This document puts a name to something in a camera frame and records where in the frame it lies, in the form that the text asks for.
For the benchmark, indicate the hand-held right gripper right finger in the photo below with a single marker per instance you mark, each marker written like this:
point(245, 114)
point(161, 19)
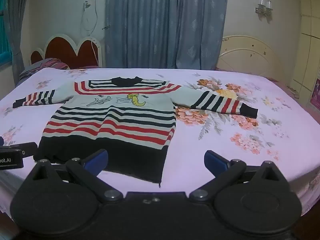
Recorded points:
point(215, 160)

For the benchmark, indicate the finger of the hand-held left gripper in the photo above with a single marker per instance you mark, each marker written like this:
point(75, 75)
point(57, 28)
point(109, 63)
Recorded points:
point(26, 148)

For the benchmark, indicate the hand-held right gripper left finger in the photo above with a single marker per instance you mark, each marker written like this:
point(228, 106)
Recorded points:
point(98, 159)

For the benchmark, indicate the striped knit sweater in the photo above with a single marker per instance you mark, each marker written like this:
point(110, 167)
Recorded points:
point(112, 120)

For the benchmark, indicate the pink floral bed sheet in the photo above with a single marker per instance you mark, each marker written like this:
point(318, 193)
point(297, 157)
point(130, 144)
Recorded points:
point(225, 140)

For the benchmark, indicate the pink pillow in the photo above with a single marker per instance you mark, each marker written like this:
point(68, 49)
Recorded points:
point(45, 66)

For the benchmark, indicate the red scalloped headboard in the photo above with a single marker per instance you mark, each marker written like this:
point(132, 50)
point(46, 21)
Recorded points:
point(72, 51)

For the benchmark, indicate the cream arched headboard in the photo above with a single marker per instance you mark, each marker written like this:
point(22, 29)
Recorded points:
point(250, 56)

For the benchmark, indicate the pink wardrobe poster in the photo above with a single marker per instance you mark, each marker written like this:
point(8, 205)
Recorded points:
point(315, 92)

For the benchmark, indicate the grey side curtain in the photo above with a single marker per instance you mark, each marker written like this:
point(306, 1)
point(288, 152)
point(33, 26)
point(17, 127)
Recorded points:
point(16, 25)

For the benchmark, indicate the blue curtain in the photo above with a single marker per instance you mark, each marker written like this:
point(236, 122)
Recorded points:
point(166, 23)

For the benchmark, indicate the cream wardrobe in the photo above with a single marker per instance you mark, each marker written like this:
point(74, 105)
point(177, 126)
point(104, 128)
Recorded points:
point(308, 42)

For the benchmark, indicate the glass wall lamp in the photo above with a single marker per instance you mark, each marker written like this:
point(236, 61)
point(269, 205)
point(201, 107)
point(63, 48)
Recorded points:
point(264, 6)

